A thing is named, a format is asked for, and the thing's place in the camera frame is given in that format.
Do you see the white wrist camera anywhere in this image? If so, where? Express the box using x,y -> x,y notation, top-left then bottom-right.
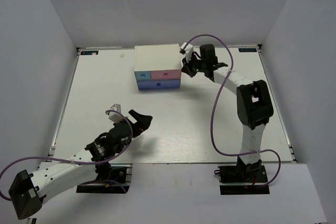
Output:
105,103 -> 127,123
180,42 -> 194,61

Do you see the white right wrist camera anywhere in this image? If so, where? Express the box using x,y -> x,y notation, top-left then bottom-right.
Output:
180,42 -> 194,61

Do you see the light blue drawer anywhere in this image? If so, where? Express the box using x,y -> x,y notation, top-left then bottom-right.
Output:
134,71 -> 151,81

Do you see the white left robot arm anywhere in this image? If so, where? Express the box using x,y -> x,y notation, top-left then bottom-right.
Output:
8,105 -> 153,220

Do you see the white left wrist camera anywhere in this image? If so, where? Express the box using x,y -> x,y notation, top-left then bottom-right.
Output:
105,103 -> 127,123

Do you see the pink drawer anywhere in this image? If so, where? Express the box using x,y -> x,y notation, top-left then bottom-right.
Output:
150,69 -> 181,80

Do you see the white drawer cabinet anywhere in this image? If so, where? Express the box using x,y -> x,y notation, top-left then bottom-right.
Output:
134,44 -> 182,72

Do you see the dark blue drawer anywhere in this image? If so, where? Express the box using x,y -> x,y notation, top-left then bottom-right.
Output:
137,79 -> 181,90

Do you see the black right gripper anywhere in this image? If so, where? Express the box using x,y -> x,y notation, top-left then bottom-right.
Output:
182,52 -> 207,78

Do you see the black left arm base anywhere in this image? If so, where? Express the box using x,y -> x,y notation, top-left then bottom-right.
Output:
76,164 -> 132,194

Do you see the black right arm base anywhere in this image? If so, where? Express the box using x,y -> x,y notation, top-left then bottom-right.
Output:
214,165 -> 270,195

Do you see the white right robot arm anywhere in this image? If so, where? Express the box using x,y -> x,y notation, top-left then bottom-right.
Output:
180,42 -> 274,182

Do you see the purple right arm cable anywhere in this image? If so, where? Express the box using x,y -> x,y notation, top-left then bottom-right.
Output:
180,34 -> 281,188

